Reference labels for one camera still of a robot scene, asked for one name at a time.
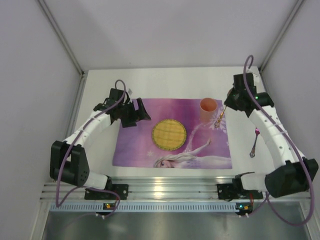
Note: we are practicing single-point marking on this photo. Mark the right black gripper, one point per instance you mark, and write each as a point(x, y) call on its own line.
point(231, 100)

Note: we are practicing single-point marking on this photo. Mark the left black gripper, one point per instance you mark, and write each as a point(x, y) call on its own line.
point(135, 113)

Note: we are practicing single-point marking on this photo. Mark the pink plastic cup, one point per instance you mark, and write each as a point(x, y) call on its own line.
point(208, 109)

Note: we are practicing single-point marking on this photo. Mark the yellow round woven coaster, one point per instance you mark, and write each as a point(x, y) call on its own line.
point(169, 134)

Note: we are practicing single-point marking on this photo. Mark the gold fork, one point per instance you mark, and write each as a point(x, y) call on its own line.
point(219, 119)

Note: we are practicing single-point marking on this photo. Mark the purple Frozen placemat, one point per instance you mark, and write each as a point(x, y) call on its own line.
point(204, 146)

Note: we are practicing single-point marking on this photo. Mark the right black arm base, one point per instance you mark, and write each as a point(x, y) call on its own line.
point(227, 192)

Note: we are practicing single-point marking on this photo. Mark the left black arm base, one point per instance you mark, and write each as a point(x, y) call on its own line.
point(117, 191)

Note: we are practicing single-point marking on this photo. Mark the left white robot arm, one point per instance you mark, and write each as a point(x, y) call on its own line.
point(68, 159)

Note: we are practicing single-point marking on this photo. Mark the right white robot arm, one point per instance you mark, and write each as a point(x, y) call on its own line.
point(287, 176)

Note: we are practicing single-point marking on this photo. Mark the aluminium mounting rail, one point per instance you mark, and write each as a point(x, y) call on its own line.
point(161, 189)

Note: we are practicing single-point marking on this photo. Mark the perforated grey cable duct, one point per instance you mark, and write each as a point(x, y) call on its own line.
point(150, 207)

